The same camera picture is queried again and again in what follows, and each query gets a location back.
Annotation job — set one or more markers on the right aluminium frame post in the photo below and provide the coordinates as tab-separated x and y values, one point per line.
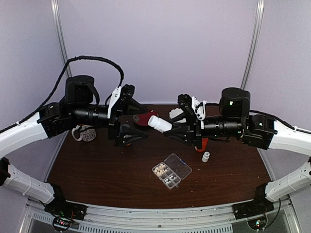
259	15

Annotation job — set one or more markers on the left aluminium frame post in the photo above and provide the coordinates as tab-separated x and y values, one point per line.
59	30

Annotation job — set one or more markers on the floral mug yellow inside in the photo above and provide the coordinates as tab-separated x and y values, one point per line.
84	133

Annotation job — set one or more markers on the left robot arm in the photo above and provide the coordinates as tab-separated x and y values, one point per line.
80	106

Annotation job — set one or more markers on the front aluminium rail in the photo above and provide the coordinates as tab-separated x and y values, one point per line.
210	219

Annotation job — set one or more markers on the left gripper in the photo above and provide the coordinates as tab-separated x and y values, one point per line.
113	128

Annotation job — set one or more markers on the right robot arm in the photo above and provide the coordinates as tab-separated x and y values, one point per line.
236	119

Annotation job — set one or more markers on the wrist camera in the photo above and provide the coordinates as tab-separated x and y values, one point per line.
120	101
192	107

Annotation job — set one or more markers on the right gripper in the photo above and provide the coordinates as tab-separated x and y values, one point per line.
192	133

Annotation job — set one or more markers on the orange pill bottle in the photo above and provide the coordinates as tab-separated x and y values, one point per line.
204	145

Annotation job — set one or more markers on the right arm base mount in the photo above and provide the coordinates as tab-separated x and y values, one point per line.
255	210

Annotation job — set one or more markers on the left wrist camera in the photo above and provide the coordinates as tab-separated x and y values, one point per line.
120	101

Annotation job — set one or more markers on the small white bottle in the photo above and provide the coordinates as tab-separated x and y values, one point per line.
159	124
205	156

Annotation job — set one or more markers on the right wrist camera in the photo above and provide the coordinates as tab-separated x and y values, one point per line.
192	107

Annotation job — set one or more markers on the aluminium frame post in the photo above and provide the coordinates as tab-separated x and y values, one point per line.
259	15
59	30

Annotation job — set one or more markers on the clear plastic pill organizer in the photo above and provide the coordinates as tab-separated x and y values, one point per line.
172	171

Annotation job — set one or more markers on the white scalloped dish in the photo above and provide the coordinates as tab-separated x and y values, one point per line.
175	112

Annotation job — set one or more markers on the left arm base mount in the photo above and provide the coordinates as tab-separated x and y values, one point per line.
64	212

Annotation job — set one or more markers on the red floral plate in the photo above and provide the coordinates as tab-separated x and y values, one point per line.
142	119

